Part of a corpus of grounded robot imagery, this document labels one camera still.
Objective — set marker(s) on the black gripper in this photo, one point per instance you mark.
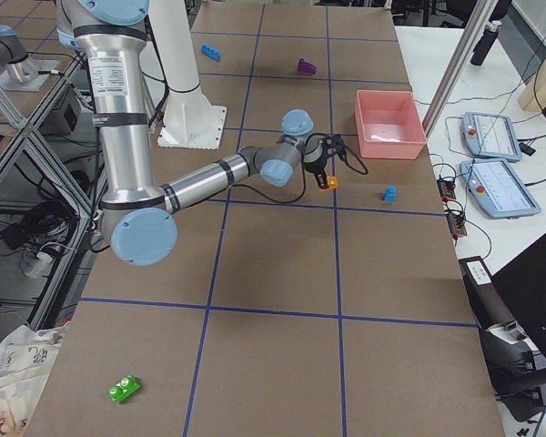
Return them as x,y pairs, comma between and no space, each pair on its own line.
315,165

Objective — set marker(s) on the orange block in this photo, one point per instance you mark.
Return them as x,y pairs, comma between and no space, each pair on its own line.
332,183

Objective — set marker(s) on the small blue block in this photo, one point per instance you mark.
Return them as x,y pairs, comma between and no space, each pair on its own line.
390,194

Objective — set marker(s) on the purple block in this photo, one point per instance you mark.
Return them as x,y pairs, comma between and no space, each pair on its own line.
304,67

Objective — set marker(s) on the pink plastic box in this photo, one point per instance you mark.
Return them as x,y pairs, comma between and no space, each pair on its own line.
388,125

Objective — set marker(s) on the long blue block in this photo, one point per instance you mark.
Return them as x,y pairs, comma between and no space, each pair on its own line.
211,52

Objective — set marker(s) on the far teach pendant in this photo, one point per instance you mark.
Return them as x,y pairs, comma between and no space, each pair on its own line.
490,136

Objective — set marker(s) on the teach pendant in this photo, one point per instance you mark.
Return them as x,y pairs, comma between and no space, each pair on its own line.
497,189
490,136

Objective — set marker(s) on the near teach pendant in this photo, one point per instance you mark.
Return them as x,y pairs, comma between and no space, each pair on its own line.
497,189

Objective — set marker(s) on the black laptop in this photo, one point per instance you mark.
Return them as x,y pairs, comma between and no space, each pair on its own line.
521,285

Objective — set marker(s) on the green block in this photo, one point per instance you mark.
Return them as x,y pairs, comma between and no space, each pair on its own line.
124,389

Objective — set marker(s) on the printed tote bag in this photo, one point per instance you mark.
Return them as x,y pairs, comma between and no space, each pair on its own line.
26,360

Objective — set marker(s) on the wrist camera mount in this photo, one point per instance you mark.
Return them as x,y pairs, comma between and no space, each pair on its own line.
333,145

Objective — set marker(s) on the white camera pole stand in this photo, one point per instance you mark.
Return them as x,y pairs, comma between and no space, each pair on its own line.
189,120

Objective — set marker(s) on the aluminium frame post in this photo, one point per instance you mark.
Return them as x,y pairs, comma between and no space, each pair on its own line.
481,14

